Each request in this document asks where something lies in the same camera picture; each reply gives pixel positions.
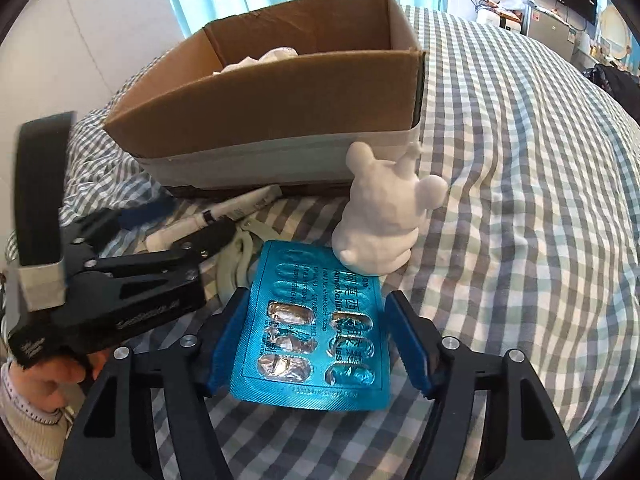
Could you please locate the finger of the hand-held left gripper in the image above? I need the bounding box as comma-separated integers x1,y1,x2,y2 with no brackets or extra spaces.
64,196,177,267
82,219,238,283

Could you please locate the person's left hand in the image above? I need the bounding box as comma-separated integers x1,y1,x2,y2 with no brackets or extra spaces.
9,347,110,402

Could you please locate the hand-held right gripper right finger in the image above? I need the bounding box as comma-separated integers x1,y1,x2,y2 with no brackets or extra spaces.
384,290,583,480

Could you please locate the blue pill blister pack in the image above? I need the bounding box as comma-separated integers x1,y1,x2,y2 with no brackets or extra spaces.
229,240,392,413

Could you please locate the white plaster bear figurine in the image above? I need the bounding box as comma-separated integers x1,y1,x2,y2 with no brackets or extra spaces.
332,141,450,276

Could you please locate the white crumpled tissue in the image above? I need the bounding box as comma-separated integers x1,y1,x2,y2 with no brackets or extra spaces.
211,47,299,79

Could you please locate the white round chair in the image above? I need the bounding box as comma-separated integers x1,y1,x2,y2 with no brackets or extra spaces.
597,4,635,70

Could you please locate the white ointment tube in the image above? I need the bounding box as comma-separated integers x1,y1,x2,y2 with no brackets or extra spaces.
191,184,284,227

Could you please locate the grey small fridge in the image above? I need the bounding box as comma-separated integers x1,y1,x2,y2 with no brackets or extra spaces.
524,5,582,62

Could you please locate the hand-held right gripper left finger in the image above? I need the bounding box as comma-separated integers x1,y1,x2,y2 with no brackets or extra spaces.
55,286,252,480

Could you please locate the white cable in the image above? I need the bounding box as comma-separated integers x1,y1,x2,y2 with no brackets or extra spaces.
214,214,282,307

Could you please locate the dark clothing pile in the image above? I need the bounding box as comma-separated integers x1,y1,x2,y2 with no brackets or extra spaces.
581,62,640,127

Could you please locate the brown cardboard box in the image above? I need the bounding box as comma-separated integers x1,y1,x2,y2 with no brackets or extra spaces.
102,0,427,199

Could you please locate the checkered bed sheet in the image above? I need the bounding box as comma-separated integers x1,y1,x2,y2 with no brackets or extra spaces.
55,4,640,480

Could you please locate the person's left forearm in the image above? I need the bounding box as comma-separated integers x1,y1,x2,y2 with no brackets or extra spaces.
0,362,78,467

